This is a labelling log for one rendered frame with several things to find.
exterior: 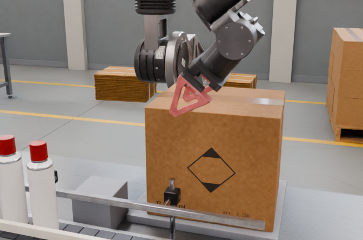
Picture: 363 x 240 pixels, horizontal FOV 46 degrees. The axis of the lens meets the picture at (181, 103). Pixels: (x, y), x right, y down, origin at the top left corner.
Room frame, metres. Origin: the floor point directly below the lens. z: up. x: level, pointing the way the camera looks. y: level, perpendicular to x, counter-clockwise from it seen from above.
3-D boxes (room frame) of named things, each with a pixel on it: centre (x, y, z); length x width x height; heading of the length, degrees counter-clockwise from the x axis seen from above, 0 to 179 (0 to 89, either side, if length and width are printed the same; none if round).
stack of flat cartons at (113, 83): (5.16, 0.68, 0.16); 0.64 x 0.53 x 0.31; 79
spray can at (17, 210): (0.82, 0.36, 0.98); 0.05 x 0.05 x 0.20
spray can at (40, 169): (0.79, 0.28, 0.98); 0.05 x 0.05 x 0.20
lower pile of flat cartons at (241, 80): (5.31, -0.61, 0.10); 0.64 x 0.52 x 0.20; 71
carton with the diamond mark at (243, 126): (0.99, -0.09, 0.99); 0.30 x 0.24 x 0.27; 75
